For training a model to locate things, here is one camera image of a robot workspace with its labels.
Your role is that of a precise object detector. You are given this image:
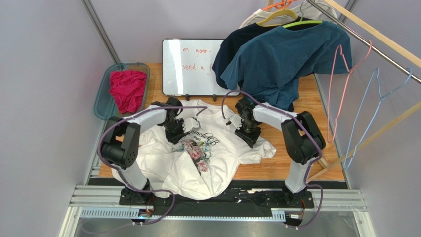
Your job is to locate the light blue wire hanger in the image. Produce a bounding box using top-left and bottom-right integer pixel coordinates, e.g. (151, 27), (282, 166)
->
(342, 67), (413, 170)

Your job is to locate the wooden rack frame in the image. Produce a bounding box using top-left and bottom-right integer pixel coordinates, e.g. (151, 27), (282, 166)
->
(304, 0), (421, 183)

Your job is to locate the pink wire hanger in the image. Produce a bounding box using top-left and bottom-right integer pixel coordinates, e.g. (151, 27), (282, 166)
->
(327, 39), (373, 143)

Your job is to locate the white whiteboard with red writing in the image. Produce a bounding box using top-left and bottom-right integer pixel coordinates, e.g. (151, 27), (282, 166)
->
(162, 39), (229, 97)

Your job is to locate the metal clothes rail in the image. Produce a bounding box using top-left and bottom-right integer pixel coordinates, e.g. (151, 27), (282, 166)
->
(307, 0), (421, 83)

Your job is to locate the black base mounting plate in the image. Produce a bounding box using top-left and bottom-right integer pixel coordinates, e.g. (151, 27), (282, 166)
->
(119, 180), (315, 217)

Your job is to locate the beige hanging t-shirt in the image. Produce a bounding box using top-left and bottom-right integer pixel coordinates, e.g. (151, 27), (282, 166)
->
(239, 0), (338, 29)

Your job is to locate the yellow plastic hanger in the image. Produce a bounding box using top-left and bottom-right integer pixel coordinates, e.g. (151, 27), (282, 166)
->
(257, 8), (298, 26)

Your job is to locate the aluminium rail frame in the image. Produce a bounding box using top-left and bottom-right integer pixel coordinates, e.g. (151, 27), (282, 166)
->
(60, 179), (375, 237)

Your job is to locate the teal blue hanging t-shirt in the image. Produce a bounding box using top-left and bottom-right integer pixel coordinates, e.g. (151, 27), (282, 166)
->
(221, 22), (352, 110)

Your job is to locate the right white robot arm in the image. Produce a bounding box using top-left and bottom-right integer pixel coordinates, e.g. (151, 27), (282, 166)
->
(231, 98), (326, 206)

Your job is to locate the magenta crumpled cloth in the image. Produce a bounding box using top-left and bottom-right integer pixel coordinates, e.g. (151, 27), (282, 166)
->
(109, 70), (147, 114)

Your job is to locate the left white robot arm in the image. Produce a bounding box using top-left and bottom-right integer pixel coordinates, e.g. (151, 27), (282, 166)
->
(97, 97), (200, 205)

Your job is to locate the navy hanging t-shirt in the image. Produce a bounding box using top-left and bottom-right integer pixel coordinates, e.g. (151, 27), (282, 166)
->
(212, 23), (277, 89)

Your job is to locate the green plastic hanger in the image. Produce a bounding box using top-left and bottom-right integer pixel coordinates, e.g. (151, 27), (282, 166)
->
(282, 10), (323, 30)

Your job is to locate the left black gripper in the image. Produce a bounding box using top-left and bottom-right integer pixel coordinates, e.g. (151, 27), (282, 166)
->
(162, 119), (189, 146)

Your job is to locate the white floral print t-shirt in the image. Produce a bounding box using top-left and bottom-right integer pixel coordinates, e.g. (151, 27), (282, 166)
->
(127, 100), (276, 200)

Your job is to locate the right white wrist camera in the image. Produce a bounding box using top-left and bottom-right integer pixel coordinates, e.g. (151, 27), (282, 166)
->
(225, 114), (243, 129)

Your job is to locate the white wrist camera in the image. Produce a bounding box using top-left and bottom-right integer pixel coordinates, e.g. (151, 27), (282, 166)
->
(182, 118), (201, 132)
(225, 114), (243, 129)

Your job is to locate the orange plastic hanger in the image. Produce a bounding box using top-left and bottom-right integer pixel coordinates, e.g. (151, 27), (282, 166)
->
(262, 0), (297, 12)

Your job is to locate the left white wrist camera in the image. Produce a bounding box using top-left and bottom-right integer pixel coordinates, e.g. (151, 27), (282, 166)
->
(182, 118), (201, 132)

